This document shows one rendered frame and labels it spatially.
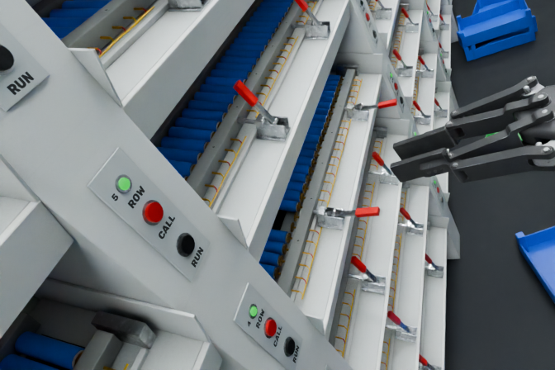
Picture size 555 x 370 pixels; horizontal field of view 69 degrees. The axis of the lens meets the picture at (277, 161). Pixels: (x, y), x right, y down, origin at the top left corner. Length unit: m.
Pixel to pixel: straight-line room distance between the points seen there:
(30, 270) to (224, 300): 0.17
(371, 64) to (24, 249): 0.80
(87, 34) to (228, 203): 0.22
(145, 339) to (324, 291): 0.28
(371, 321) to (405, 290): 0.25
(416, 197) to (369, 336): 0.51
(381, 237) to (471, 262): 0.63
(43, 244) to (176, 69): 0.19
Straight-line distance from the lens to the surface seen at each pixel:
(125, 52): 0.42
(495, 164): 0.47
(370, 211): 0.61
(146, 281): 0.34
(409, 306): 0.98
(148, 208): 0.33
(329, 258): 0.62
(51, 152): 0.30
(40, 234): 0.30
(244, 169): 0.50
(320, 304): 0.58
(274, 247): 0.61
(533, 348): 1.31
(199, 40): 0.44
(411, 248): 1.06
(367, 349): 0.75
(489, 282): 1.40
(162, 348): 0.40
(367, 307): 0.78
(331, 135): 0.76
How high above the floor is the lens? 1.19
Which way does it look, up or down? 32 degrees down
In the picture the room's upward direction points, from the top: 34 degrees counter-clockwise
